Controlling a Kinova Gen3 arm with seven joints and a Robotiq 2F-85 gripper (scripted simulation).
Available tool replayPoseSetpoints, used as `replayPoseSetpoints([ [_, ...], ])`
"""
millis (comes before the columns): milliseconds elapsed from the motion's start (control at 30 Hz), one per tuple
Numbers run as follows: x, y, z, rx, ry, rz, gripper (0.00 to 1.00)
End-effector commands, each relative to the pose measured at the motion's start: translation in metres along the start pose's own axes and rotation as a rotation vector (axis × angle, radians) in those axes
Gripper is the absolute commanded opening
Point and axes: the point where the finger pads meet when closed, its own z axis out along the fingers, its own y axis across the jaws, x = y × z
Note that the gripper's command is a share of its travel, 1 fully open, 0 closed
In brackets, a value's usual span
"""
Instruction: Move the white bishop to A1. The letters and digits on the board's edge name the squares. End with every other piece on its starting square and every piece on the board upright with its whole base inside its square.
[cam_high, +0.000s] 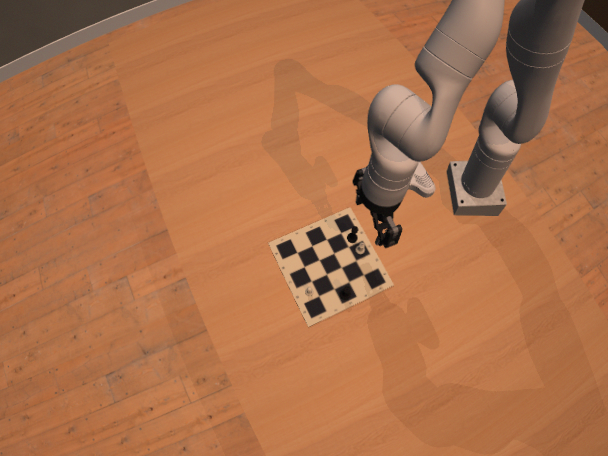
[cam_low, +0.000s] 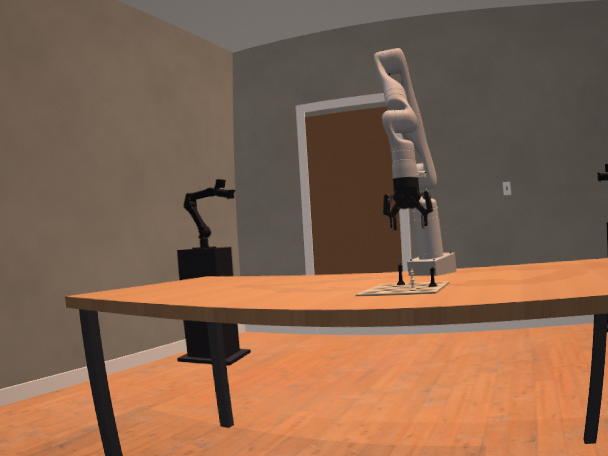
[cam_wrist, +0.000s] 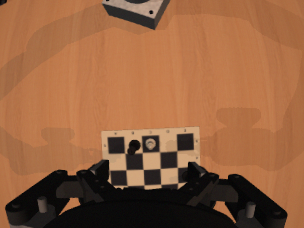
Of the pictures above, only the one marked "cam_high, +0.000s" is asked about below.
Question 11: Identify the black and tan chessboard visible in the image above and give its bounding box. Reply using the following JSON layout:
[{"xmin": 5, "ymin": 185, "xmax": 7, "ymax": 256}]
[{"xmin": 269, "ymin": 207, "xmax": 394, "ymax": 327}]

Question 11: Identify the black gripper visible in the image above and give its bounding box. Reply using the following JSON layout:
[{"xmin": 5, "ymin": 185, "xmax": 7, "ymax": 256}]
[{"xmin": 352, "ymin": 167, "xmax": 402, "ymax": 248}]

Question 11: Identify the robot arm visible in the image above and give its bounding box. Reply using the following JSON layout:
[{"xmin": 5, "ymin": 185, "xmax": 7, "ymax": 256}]
[{"xmin": 362, "ymin": 0, "xmax": 585, "ymax": 207}]

